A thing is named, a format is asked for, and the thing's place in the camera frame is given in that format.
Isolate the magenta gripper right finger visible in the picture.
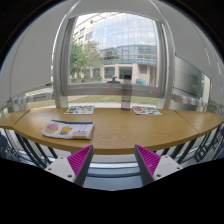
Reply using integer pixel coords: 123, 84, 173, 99
134, 145, 182, 185

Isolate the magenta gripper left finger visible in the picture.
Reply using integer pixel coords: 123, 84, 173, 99
46, 145, 94, 186

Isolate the right colourful sticker sheet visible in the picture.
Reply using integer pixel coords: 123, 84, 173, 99
132, 106, 160, 115

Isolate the colourful sticker sheet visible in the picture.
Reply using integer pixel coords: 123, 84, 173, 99
132, 106, 160, 115
64, 106, 94, 115

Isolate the left colourful sticker sheet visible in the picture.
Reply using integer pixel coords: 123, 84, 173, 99
64, 106, 94, 115

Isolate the clear water bottle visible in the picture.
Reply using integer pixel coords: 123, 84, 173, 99
121, 75, 132, 111

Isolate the white window handle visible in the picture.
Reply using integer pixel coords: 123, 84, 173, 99
107, 75, 120, 84

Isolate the white window frame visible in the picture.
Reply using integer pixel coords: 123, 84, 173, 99
53, 0, 175, 108

